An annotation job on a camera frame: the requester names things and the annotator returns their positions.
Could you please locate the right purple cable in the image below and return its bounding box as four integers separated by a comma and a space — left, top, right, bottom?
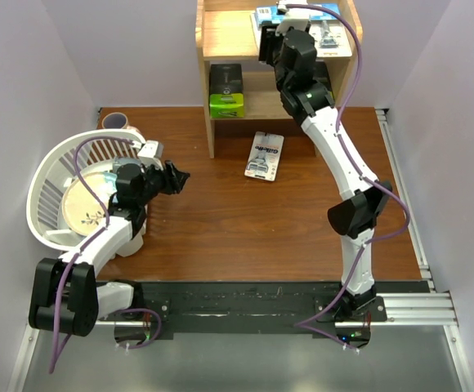
293, 2, 410, 342

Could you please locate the white plastic slatted basket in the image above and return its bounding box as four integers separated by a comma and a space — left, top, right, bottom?
26, 129, 145, 252

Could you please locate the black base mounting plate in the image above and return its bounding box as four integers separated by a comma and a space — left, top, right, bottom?
96, 280, 388, 344

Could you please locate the white Gillette razor blister pack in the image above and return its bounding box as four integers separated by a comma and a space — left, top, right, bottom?
244, 131, 284, 182

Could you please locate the blue razor blister pack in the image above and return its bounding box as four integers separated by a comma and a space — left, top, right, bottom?
250, 6, 279, 31
309, 10, 352, 59

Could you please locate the purple cable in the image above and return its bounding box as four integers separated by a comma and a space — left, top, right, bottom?
293, 2, 410, 342
48, 137, 164, 375

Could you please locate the purple and pink mug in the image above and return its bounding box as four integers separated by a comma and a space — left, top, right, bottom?
101, 112, 129, 129

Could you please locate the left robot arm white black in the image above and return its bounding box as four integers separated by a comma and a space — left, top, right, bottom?
28, 161, 190, 336

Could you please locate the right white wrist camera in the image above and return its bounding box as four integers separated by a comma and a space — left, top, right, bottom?
275, 1, 311, 36

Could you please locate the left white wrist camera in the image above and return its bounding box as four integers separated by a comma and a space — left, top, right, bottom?
136, 140, 164, 166

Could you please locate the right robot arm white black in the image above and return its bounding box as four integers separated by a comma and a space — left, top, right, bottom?
258, 24, 392, 321

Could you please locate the aluminium frame rail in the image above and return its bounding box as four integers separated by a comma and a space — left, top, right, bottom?
6, 108, 474, 392

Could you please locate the grey cup in basket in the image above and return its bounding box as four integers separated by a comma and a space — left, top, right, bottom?
111, 157, 141, 173

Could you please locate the cream and teal plate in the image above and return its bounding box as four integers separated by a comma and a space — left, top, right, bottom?
62, 171, 117, 237

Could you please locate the wooden two-tier shelf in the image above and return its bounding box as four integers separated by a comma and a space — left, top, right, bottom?
195, 1, 363, 158

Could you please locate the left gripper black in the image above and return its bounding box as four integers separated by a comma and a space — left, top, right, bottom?
136, 160, 189, 207

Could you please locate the white bowl under basket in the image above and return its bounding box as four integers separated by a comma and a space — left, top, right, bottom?
115, 228, 145, 257

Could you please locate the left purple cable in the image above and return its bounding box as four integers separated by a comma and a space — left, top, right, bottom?
48, 137, 164, 375

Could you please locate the black green razor box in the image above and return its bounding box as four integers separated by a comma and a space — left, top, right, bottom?
208, 64, 244, 118
314, 61, 335, 106

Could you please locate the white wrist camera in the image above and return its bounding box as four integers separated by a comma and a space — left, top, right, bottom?
136, 140, 164, 166
275, 1, 311, 36

